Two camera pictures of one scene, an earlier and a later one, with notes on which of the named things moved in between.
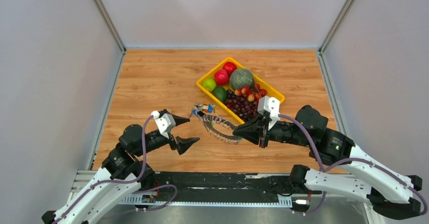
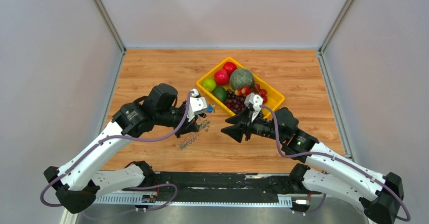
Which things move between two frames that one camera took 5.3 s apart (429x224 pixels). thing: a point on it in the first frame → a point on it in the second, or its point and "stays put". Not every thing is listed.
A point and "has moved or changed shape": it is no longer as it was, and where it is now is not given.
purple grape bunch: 240,105 stays put
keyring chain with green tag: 231,138 has moved or changed shape
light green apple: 209,84 stays put
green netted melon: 241,77 stays put
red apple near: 221,77 stays put
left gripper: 183,144 → 187,127
